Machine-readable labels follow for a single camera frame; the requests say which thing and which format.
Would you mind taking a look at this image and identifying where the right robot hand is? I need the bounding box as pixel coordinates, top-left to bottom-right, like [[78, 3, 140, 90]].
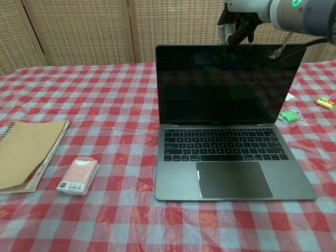
[[217, 0, 271, 45]]

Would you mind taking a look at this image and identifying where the grey laptop computer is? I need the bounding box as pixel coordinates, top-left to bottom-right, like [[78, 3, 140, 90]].
[[154, 44, 319, 202]]

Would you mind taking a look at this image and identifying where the woven folding screen panel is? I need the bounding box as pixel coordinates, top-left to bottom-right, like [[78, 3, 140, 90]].
[[313, 41, 336, 64], [22, 0, 137, 67], [128, 0, 238, 64], [230, 15, 329, 64], [0, 0, 45, 76]]

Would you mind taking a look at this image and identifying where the green candy packet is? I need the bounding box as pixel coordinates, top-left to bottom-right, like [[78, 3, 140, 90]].
[[278, 109, 301, 123]]

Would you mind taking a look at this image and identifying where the yellow candy packet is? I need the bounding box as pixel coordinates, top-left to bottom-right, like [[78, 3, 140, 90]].
[[314, 96, 336, 110]]

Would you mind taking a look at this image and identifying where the red white checkered tablecloth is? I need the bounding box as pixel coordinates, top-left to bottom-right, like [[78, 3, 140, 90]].
[[0, 60, 336, 252]]

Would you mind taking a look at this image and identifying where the pink tissue pack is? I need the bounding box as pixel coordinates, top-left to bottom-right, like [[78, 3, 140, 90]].
[[56, 156, 100, 198]]

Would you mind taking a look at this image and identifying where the brown spiral notebook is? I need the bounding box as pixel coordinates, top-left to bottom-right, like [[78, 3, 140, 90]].
[[0, 119, 70, 194]]

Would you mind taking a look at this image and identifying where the black cable with metal connector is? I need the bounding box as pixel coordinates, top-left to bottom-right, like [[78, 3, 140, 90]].
[[267, 31, 336, 65]]

